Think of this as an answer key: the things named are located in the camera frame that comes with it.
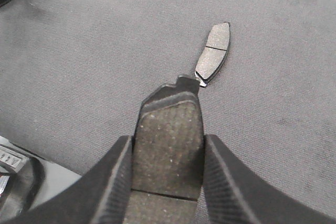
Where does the dark grey conveyor belt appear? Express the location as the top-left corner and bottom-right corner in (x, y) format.
(1, 0), (335, 216)

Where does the white black robot base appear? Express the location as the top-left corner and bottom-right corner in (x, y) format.
(1, 137), (81, 223)

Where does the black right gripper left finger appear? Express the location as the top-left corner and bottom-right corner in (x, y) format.
(4, 136), (132, 223)

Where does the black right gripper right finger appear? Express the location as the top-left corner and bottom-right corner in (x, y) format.
(203, 135), (335, 223)

